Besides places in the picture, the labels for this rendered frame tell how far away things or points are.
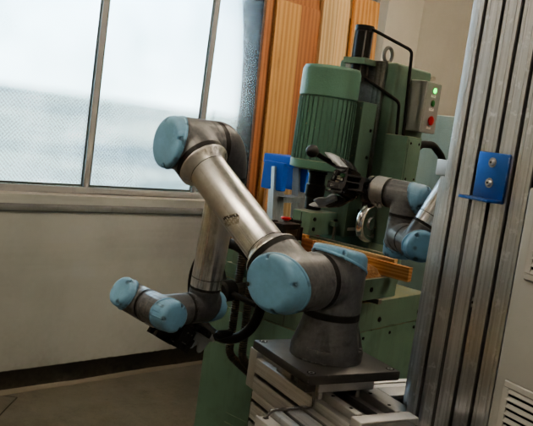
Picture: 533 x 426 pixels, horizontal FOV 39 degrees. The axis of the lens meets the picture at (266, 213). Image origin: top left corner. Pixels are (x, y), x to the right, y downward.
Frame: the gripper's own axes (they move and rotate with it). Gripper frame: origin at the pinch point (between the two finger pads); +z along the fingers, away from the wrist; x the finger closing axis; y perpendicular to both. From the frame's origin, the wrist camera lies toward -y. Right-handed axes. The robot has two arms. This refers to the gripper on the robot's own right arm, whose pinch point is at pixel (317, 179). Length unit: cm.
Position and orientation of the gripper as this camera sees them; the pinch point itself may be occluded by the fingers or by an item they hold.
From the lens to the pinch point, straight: 207.5
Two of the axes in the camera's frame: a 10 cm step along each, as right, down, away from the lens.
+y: -6.0, -2.3, -7.7
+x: -2.9, 9.6, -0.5
